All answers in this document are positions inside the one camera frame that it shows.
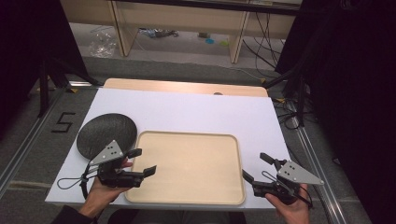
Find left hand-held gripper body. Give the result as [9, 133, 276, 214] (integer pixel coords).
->
[89, 139, 146, 189]

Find light wooden table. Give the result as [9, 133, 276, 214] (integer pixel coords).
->
[102, 77, 269, 98]

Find light wooden background desk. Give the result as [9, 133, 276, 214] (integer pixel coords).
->
[60, 0, 303, 65]

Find clear plastic bag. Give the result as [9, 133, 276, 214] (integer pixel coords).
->
[88, 25, 118, 59]

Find person's right hand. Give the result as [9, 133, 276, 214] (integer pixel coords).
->
[264, 183, 313, 224]

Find black cables beside table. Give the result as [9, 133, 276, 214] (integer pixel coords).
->
[273, 97, 308, 132]

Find white table cover board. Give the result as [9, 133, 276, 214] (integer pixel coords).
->
[45, 87, 292, 211]

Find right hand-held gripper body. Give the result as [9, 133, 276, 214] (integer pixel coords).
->
[251, 159, 325, 206]

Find person's left hand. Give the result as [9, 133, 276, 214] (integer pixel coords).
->
[78, 158, 134, 219]

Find black curtain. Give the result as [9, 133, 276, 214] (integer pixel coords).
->
[275, 0, 396, 224]
[0, 0, 90, 142]

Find black round textured plate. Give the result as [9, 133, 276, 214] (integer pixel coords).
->
[76, 112, 138, 161]

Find beige rectangular tray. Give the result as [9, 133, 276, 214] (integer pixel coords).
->
[124, 130, 247, 206]

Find black metal stand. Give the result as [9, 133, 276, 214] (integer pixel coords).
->
[263, 66, 308, 128]
[36, 58, 103, 119]

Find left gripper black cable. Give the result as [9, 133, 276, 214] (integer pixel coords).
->
[56, 163, 101, 201]

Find aluminium floor rail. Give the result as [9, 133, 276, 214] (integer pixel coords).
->
[287, 98, 349, 224]
[0, 80, 95, 198]

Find black hanging floor cables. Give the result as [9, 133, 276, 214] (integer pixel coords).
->
[242, 11, 286, 71]

